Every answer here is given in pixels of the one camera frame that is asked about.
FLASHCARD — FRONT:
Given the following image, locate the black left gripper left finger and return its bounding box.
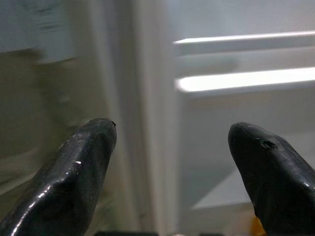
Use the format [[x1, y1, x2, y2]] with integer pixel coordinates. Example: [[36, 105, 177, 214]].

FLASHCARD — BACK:
[[0, 118, 118, 236]]

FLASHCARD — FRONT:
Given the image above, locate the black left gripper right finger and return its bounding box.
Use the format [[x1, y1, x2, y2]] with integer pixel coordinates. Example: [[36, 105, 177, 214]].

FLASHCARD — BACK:
[[227, 121, 315, 236]]

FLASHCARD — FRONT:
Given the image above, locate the silver single-door fridge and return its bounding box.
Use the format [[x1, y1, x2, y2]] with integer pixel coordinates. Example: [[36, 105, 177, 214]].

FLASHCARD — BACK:
[[0, 0, 315, 236]]

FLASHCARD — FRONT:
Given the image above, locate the white fridge shelf rail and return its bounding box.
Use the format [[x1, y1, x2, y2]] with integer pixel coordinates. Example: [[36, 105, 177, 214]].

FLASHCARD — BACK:
[[175, 67, 315, 98]]

